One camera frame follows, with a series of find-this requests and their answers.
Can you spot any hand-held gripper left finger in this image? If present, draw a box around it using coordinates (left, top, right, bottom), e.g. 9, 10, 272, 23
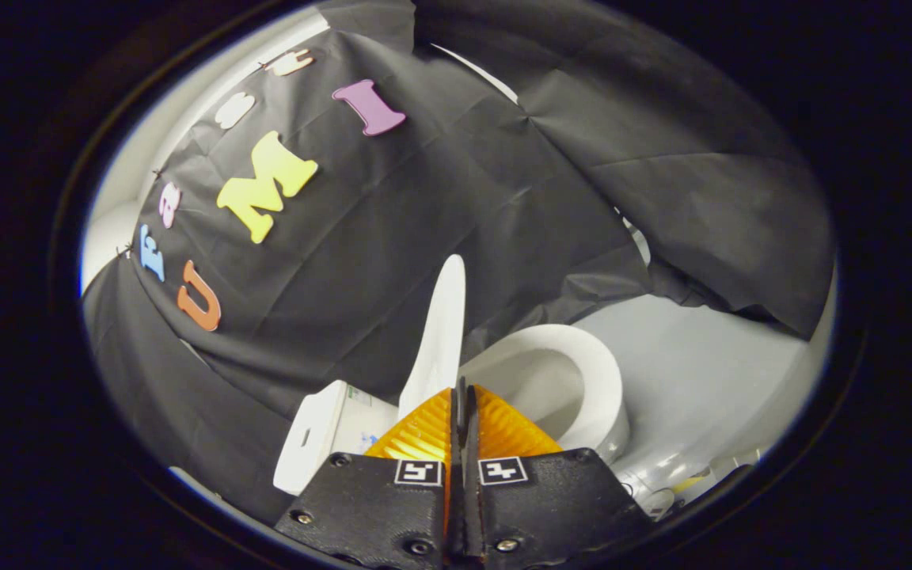
275, 378, 466, 568

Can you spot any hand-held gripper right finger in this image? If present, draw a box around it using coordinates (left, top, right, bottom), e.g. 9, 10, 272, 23
465, 385, 654, 568

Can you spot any white toilet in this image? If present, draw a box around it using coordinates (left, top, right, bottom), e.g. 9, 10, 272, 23
272, 347, 631, 496

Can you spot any black backdrop cloth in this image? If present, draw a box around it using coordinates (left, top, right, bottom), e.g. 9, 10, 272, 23
82, 0, 835, 525

